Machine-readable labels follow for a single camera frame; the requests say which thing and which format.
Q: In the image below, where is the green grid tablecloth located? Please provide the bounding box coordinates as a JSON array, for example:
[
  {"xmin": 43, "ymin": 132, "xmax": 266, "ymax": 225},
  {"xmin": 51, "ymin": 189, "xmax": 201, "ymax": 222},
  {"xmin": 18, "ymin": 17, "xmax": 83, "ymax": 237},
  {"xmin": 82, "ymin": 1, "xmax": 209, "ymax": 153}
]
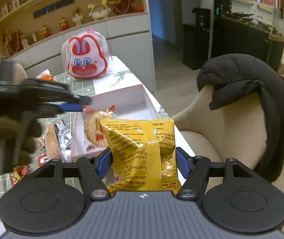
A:
[{"xmin": 0, "ymin": 72, "xmax": 100, "ymax": 222}]

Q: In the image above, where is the yellow snack packet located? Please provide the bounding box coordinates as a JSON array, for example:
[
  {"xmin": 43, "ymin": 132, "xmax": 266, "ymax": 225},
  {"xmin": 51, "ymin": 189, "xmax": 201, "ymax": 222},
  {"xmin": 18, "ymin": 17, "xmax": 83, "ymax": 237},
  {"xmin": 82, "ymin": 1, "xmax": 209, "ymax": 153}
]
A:
[{"xmin": 100, "ymin": 118, "xmax": 181, "ymax": 194}]

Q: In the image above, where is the long biscuit stick pack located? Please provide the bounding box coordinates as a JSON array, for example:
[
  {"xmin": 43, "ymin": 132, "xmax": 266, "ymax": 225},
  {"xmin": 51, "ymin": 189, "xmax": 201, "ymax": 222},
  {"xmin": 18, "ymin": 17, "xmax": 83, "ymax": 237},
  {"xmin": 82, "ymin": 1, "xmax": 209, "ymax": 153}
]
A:
[{"xmin": 43, "ymin": 122, "xmax": 61, "ymax": 159}]

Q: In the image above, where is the gloved left hand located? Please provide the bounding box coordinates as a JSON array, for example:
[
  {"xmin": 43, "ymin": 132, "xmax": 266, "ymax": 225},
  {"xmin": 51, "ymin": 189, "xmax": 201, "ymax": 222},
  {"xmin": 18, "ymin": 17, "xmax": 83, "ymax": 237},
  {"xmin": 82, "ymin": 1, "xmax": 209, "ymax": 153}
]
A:
[{"xmin": 0, "ymin": 118, "xmax": 42, "ymax": 166}]

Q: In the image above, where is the red yellow jerky packet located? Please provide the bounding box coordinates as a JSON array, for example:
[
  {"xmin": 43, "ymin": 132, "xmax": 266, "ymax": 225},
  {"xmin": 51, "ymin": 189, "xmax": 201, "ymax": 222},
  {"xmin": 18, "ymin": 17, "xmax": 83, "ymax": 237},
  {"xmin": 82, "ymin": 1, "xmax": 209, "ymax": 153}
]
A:
[{"xmin": 9, "ymin": 165, "xmax": 30, "ymax": 186}]

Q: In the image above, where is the pink gift box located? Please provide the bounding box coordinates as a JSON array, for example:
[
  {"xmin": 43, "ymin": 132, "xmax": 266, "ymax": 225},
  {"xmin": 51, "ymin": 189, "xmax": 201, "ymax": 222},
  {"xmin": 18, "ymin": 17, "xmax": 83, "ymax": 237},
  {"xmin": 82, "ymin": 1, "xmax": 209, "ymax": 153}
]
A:
[{"xmin": 70, "ymin": 85, "xmax": 160, "ymax": 162}]

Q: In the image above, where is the wooden display shelf cabinet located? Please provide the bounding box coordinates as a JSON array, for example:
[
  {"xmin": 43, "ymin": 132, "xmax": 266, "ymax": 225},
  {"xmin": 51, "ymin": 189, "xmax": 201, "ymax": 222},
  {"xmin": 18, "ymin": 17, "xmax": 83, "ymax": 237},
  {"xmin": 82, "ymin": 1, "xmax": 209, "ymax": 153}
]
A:
[{"xmin": 0, "ymin": 0, "xmax": 156, "ymax": 92}]

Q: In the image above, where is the beige chair far middle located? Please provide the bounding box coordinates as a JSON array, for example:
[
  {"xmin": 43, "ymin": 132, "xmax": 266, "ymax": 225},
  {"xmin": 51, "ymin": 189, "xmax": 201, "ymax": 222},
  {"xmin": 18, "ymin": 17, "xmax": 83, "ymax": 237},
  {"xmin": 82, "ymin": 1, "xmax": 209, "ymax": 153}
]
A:
[{"xmin": 61, "ymin": 40, "xmax": 69, "ymax": 72}]

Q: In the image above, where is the black fish tank cabinet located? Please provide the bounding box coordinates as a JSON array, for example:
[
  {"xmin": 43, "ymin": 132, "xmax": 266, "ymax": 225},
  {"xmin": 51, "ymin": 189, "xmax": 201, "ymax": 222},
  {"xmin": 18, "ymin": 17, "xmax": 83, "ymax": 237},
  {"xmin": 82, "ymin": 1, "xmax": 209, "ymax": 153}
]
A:
[{"xmin": 183, "ymin": 0, "xmax": 284, "ymax": 71}]

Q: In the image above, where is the small red snack packet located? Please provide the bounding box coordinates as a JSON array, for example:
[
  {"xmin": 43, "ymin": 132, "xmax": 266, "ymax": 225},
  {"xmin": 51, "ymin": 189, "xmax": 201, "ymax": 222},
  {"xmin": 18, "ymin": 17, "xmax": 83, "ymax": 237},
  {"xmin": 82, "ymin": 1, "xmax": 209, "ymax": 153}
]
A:
[{"xmin": 37, "ymin": 154, "xmax": 49, "ymax": 167}]

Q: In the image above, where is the beige chair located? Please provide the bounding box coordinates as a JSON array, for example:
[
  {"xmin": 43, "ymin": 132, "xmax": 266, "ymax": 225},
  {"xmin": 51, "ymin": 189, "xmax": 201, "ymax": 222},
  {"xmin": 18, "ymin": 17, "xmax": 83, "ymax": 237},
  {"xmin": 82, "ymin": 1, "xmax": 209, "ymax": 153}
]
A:
[
  {"xmin": 61, "ymin": 40, "xmax": 69, "ymax": 72},
  {"xmin": 172, "ymin": 86, "xmax": 280, "ymax": 182},
  {"xmin": 13, "ymin": 63, "xmax": 28, "ymax": 84}
]

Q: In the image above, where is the black silver snack bar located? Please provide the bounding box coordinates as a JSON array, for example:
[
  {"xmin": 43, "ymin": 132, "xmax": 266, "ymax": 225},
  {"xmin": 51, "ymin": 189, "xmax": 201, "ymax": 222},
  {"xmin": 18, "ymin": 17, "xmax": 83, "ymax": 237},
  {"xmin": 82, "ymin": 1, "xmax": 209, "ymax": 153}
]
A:
[{"xmin": 54, "ymin": 120, "xmax": 72, "ymax": 149}]

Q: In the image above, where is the black jacket on chair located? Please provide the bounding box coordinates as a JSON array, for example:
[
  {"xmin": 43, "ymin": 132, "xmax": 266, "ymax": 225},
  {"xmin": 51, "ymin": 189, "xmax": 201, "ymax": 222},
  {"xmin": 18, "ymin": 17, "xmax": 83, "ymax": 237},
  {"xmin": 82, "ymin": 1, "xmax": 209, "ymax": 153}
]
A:
[{"xmin": 197, "ymin": 53, "xmax": 284, "ymax": 182}]

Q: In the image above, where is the orange tissue box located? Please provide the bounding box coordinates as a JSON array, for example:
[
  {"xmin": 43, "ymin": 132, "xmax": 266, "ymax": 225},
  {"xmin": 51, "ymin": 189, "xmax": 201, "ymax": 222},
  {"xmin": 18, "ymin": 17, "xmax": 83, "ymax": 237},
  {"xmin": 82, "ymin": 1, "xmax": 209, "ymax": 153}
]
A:
[{"xmin": 36, "ymin": 69, "xmax": 56, "ymax": 81}]

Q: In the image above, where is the beige chair right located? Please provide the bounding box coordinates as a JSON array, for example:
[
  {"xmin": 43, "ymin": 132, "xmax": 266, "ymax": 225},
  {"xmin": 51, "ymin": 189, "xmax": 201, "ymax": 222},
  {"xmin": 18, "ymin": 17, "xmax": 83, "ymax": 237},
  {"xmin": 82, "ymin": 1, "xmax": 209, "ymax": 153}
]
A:
[{"xmin": 172, "ymin": 86, "xmax": 280, "ymax": 182}]

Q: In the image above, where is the beige chair far left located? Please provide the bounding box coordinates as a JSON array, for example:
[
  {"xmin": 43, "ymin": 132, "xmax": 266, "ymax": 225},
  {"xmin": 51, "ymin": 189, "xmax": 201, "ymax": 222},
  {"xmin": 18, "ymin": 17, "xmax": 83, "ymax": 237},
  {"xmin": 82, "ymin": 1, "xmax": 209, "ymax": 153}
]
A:
[{"xmin": 13, "ymin": 63, "xmax": 28, "ymax": 84}]

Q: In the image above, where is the red rabbit face bag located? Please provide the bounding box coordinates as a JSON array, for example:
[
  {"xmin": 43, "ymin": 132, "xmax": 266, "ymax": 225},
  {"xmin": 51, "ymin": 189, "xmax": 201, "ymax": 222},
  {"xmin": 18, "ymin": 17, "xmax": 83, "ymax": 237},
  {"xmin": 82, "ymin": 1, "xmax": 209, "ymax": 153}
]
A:
[{"xmin": 66, "ymin": 29, "xmax": 110, "ymax": 79}]

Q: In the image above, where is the round rice cracker pack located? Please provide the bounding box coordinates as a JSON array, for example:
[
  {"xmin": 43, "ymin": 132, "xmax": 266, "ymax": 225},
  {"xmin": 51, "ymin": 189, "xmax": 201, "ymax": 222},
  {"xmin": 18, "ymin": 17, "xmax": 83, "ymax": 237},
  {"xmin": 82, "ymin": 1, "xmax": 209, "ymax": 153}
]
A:
[{"xmin": 83, "ymin": 105, "xmax": 116, "ymax": 147}]

